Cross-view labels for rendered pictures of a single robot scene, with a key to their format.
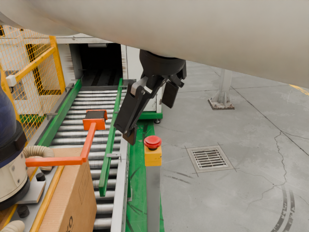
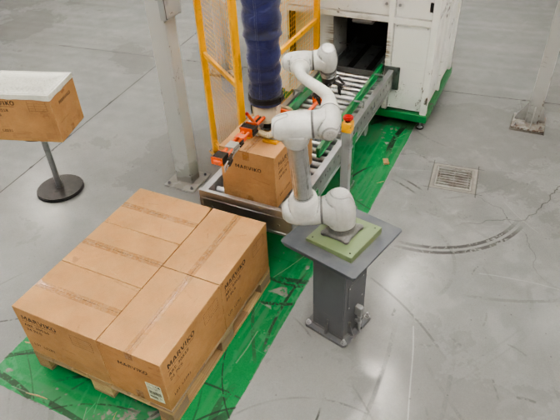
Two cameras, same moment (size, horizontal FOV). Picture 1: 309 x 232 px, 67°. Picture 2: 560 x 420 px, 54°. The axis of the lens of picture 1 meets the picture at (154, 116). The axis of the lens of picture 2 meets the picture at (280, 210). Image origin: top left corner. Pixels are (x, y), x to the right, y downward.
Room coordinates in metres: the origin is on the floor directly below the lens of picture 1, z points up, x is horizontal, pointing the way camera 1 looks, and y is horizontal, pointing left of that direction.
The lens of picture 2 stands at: (-2.23, -1.17, 2.81)
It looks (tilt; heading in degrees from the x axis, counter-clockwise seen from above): 39 degrees down; 30
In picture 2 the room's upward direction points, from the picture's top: 3 degrees counter-clockwise
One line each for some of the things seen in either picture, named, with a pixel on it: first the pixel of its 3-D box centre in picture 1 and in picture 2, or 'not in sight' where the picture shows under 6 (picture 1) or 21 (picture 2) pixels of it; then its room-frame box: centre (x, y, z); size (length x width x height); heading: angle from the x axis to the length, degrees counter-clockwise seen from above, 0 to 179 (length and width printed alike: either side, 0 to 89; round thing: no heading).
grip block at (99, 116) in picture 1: (95, 119); not in sight; (0.84, 0.25, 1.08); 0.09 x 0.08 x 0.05; 93
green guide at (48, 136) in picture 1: (54, 118); (299, 95); (1.66, 0.83, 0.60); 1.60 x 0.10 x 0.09; 3
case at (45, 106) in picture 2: not in sight; (31, 106); (0.23, 2.47, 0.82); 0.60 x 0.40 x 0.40; 111
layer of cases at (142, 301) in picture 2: not in sight; (153, 284); (-0.55, 0.73, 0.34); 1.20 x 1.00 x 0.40; 3
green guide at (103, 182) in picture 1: (119, 116); (357, 106); (1.69, 0.29, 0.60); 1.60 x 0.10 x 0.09; 3
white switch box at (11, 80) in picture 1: (11, 80); not in sight; (1.43, 0.93, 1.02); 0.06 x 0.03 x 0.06; 3
